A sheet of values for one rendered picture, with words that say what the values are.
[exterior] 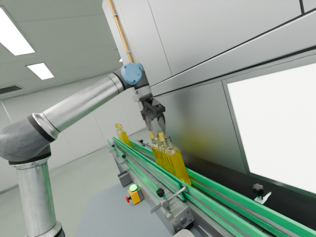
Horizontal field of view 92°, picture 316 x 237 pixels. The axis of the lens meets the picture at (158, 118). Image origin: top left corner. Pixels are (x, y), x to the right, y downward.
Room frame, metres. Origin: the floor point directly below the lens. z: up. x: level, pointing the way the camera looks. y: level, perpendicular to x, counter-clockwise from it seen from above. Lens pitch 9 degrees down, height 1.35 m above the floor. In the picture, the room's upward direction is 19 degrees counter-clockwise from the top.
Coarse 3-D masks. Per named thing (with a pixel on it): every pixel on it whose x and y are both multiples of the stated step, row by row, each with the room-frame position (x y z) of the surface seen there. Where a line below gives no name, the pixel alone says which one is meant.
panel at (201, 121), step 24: (264, 72) 0.37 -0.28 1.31; (168, 96) 0.80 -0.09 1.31; (192, 96) 0.63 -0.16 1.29; (216, 96) 0.52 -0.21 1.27; (168, 120) 0.88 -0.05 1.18; (192, 120) 0.67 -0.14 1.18; (216, 120) 0.54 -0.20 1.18; (192, 144) 0.73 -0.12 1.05; (216, 144) 0.58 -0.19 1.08; (240, 144) 0.48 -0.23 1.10; (240, 168) 0.50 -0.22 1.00; (312, 192) 0.32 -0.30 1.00
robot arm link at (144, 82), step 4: (140, 64) 0.73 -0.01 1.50; (144, 72) 0.74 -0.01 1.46; (144, 76) 0.73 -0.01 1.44; (140, 80) 0.72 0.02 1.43; (144, 80) 0.73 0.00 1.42; (136, 84) 0.73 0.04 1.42; (140, 84) 0.72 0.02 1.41; (144, 84) 0.72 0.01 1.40; (148, 84) 0.74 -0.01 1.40; (136, 88) 0.73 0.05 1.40
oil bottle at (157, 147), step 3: (156, 144) 0.79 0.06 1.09; (159, 144) 0.77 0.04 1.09; (156, 147) 0.78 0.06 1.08; (159, 147) 0.76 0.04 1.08; (156, 150) 0.79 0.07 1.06; (159, 153) 0.76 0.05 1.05; (159, 156) 0.77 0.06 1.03; (159, 159) 0.79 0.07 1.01; (162, 159) 0.76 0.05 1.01; (162, 162) 0.76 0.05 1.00; (162, 165) 0.78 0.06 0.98; (165, 168) 0.76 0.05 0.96
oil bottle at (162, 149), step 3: (162, 147) 0.72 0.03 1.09; (165, 147) 0.72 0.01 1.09; (159, 150) 0.75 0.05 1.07; (162, 150) 0.71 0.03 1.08; (162, 153) 0.72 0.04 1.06; (162, 156) 0.73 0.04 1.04; (165, 156) 0.71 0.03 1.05; (165, 159) 0.72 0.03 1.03; (165, 162) 0.73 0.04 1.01; (165, 165) 0.74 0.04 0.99; (168, 165) 0.70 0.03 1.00; (168, 168) 0.71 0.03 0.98; (168, 171) 0.73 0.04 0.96; (171, 171) 0.70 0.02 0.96
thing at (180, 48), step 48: (144, 0) 0.79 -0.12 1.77; (192, 0) 0.54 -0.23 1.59; (240, 0) 0.41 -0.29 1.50; (288, 0) 0.33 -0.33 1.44; (144, 48) 0.94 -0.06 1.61; (192, 48) 0.60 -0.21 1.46; (240, 48) 0.42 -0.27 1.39; (288, 48) 0.32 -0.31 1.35; (240, 192) 0.57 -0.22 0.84; (288, 192) 0.40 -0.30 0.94
